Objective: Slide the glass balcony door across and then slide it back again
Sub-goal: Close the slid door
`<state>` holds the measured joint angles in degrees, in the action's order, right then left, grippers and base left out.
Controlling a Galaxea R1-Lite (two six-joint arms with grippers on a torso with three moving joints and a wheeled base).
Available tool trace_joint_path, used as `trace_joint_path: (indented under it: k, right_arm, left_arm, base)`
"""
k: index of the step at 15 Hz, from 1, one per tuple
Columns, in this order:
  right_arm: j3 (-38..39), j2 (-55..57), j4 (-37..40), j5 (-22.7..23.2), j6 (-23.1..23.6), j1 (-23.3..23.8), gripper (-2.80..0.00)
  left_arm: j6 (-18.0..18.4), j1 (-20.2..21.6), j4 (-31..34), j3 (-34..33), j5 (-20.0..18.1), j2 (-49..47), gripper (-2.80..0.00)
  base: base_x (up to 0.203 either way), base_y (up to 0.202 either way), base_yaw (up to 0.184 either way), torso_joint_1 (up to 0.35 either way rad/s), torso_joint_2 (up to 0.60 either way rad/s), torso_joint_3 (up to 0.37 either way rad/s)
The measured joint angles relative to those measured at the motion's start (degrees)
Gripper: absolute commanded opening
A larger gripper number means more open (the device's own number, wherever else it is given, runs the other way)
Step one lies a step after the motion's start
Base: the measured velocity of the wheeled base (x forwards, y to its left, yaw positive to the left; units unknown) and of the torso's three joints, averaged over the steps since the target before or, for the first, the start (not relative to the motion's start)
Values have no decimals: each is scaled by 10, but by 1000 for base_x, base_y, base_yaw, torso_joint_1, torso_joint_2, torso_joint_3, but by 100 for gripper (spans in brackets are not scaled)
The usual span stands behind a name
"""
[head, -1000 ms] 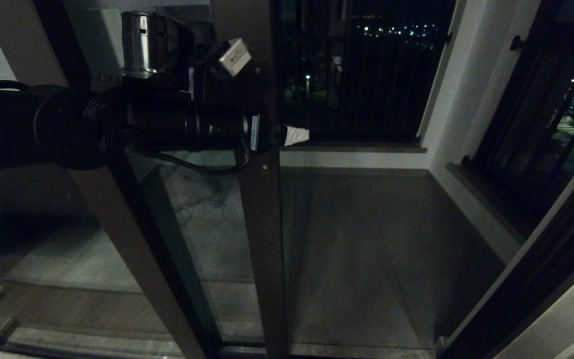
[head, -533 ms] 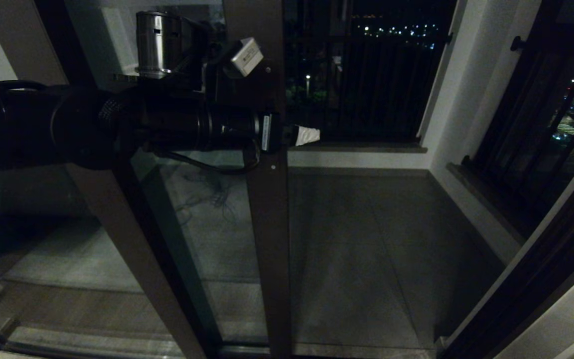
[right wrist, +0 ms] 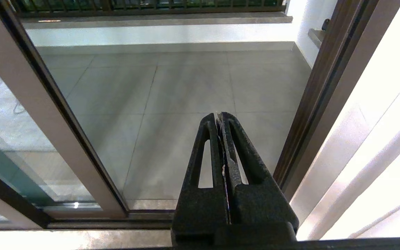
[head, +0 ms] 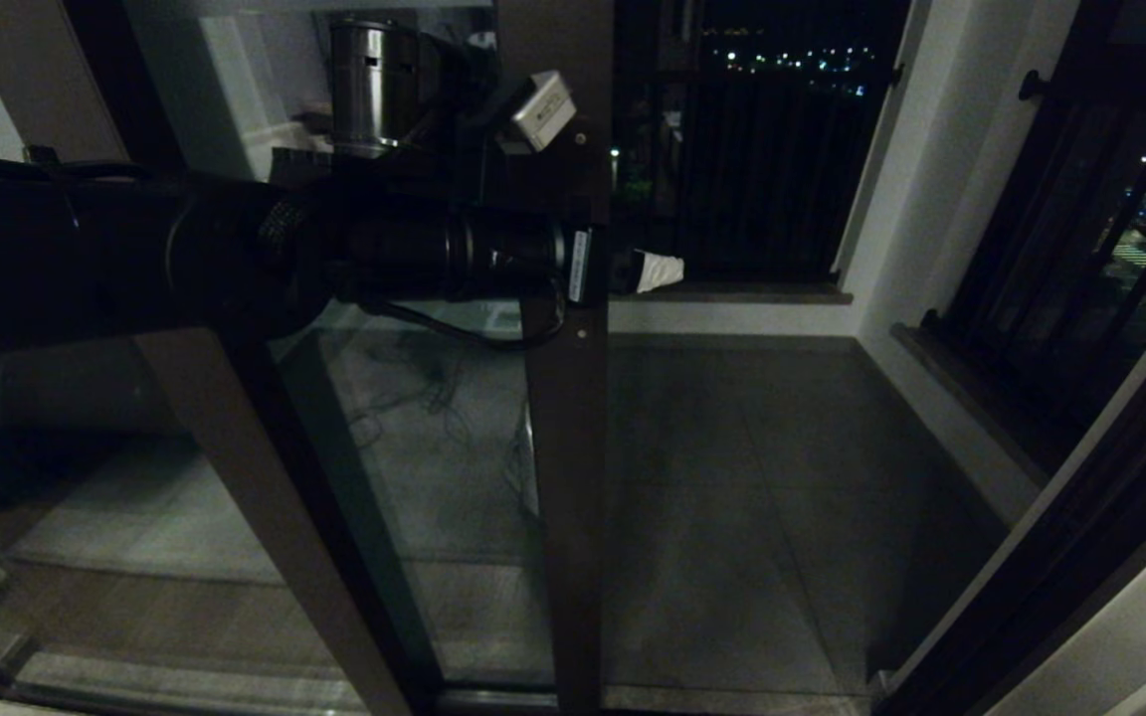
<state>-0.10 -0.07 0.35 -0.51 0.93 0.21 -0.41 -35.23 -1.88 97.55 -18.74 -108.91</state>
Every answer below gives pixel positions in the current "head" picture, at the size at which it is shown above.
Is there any brown framed sliding glass door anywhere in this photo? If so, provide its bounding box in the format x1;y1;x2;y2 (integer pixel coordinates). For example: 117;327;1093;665
120;0;619;716

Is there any black balcony railing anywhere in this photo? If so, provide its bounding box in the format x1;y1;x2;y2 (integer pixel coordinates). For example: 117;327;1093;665
613;0;910;294

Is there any brown framed fixed glass panel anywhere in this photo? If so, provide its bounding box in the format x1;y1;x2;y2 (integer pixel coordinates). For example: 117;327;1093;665
0;0;440;716

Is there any dark brown door jamb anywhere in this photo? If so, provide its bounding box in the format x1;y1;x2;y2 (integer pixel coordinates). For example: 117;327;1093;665
871;268;1146;716

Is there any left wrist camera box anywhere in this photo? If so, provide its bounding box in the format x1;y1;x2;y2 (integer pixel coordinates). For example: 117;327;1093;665
511;70;578;153

